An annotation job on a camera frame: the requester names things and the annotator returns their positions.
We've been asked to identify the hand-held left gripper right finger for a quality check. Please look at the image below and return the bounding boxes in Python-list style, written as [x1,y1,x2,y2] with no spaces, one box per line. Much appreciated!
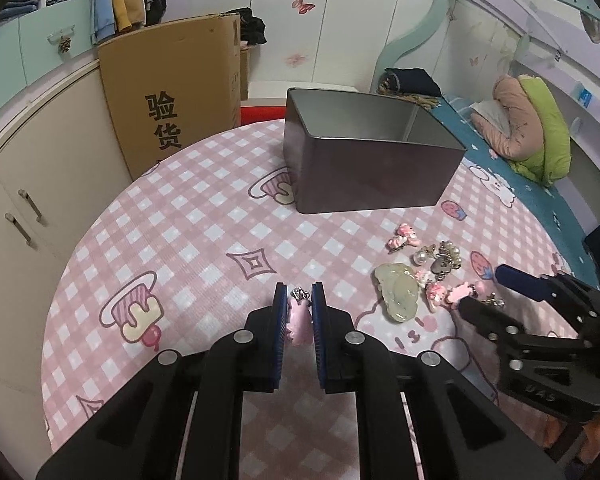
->
[311,281,567,480]

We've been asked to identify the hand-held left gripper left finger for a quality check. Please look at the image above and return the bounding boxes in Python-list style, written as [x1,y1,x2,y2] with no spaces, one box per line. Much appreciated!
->
[35,281,288,480]

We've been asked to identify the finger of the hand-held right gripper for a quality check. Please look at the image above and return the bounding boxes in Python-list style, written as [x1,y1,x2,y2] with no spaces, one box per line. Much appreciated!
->
[457,296,529,357]
[495,264,600,332]

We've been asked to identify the pink pig charm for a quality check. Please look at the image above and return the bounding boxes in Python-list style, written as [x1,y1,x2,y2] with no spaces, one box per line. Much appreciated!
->
[287,286,315,346]

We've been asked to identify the pink charm with chain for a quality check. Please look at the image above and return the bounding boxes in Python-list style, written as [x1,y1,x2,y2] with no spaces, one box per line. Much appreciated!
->
[447,282,506,308]

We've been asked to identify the pink white cat charm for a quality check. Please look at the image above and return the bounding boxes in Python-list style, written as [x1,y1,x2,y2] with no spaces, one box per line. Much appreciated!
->
[414,269,448,313]

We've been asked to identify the pearl heart keychain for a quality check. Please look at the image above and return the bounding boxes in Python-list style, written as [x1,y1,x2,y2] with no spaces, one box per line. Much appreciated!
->
[412,241,465,281]

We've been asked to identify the pale green jade pendant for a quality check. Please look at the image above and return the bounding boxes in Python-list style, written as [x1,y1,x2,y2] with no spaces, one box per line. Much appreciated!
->
[374,262,426,322]

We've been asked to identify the pink bow charm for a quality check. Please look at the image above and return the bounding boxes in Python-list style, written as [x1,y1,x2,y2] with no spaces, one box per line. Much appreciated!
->
[387,222,420,253]

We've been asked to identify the grey metal tin box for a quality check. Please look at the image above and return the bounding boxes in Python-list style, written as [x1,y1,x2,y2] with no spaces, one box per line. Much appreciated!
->
[283,87,467,216]

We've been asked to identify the person's right forearm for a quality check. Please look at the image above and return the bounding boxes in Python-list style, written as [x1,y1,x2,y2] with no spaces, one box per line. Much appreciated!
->
[545,407,600,467]

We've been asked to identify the blue printed bed sheet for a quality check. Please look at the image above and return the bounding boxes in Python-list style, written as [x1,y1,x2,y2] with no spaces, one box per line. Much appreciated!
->
[370,90,600,301]

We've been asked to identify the pink checked tablecloth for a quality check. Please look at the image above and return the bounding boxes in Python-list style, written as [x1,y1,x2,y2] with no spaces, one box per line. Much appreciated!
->
[42,120,596,480]

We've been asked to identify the pink green quilt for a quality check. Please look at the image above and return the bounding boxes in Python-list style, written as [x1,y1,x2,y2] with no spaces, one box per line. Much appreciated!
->
[470,74,573,181]

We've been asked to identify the white pillow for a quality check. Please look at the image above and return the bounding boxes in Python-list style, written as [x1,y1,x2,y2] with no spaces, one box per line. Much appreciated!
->
[472,100,511,133]

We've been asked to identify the folded dark clothes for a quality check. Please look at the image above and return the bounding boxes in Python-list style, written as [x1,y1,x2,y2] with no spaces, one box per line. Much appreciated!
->
[377,67,443,108]

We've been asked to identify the red box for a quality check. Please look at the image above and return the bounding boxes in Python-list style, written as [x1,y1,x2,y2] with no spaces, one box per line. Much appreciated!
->
[239,100,288,128]

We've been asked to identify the brown cardboard box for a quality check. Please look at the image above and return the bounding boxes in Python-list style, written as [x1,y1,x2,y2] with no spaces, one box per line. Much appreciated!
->
[97,12,243,181]

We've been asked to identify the cream cabinet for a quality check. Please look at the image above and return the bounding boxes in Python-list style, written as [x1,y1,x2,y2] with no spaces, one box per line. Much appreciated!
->
[0,55,133,411]

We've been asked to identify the white wardrobe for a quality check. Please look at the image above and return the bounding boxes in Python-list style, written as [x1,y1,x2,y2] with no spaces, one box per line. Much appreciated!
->
[165,0,451,86]

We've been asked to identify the black clothes pile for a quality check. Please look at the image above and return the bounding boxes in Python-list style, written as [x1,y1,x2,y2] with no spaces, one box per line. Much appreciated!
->
[220,7,267,48]

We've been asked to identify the light blue hanging jacket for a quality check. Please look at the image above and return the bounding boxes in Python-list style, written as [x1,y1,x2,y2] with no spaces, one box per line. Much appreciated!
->
[91,0,116,43]

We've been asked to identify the mint drawer unit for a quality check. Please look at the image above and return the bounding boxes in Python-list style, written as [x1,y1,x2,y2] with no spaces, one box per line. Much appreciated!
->
[0,0,101,126]

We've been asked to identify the folded blue jeans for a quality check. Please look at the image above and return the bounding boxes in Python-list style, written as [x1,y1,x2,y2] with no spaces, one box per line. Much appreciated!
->
[0,0,42,25]

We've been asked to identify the mint bunk bed frame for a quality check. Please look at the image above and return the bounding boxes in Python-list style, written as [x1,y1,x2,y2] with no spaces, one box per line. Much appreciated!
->
[380,0,600,91]

